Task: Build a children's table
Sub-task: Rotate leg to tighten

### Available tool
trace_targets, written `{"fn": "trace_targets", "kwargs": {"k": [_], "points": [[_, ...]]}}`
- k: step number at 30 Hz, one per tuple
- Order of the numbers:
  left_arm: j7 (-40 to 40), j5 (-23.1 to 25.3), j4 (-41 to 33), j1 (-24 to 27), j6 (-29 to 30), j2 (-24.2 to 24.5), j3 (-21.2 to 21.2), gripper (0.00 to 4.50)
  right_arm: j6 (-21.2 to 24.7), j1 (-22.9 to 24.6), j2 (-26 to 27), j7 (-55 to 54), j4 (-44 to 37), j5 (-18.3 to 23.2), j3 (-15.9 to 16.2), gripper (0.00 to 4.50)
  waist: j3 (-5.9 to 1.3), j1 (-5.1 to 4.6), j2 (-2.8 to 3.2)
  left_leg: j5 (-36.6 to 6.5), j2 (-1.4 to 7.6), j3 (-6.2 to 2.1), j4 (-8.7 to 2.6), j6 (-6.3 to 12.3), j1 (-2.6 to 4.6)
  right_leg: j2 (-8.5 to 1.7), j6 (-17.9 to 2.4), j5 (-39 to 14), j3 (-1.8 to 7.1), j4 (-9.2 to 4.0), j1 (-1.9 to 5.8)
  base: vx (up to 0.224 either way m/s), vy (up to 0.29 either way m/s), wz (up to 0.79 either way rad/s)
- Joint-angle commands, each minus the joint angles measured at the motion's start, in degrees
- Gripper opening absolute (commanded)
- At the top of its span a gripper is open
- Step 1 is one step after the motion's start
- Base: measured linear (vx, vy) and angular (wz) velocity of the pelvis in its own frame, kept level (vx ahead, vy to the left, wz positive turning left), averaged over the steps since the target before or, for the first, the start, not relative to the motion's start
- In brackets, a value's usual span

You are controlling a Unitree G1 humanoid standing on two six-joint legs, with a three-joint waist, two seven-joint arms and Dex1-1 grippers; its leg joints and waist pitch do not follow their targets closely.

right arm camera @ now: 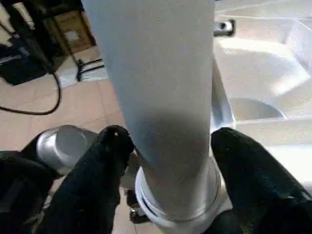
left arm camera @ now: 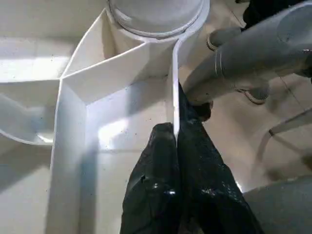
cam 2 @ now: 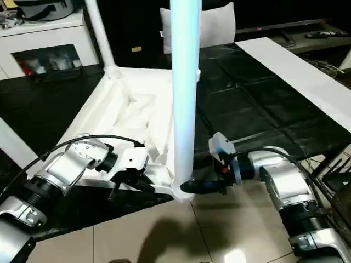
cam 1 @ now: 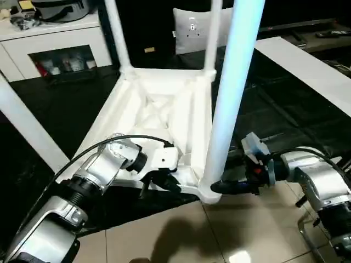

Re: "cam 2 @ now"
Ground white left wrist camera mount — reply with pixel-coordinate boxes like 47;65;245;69
109;146;150;181

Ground grey rounded device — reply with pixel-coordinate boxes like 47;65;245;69
16;0;76;21

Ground grey cushion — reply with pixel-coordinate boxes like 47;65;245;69
160;2;236;55

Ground white plastic table leg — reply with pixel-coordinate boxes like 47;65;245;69
0;117;39;167
169;0;204;202
84;0;123;80

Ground white rectangular box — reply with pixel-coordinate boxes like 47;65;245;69
338;49;351;71

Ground black tripod leg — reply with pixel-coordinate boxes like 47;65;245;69
312;147;351;179

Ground black remote control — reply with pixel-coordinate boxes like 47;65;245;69
305;31;348;39

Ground dark wooden low table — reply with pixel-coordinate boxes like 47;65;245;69
282;24;351;54

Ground black work mat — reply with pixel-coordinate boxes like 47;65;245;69
0;42;346;242

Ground white cabinet with glass doors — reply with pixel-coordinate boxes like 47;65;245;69
0;10;101;80

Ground black box with yellow label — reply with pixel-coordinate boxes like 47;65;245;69
84;0;168;69

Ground white flat board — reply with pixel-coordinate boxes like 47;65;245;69
235;37;351;129

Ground dark tangled small object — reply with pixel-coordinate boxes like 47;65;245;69
0;19;17;30

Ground white plastic table top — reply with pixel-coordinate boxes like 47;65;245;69
54;67;202;204

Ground thin floor cables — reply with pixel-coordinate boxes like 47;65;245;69
301;155;351;192

